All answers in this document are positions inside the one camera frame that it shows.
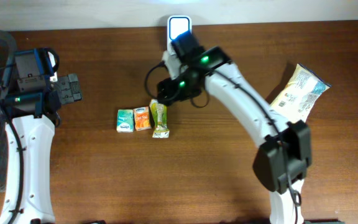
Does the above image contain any green yellow snack packet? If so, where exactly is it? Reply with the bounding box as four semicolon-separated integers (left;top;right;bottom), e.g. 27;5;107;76
149;99;170;139

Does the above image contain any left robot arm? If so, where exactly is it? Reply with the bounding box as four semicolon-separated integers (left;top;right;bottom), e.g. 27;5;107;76
0;47;83;223

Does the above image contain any orange tissue pack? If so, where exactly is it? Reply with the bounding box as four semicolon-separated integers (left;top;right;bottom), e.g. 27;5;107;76
133;106;151;131

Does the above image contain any white barcode scanner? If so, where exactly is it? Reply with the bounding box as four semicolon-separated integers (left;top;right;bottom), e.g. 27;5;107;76
167;15;192;55

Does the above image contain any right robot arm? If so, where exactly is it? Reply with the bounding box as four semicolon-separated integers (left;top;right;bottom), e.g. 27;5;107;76
157;31;311;223

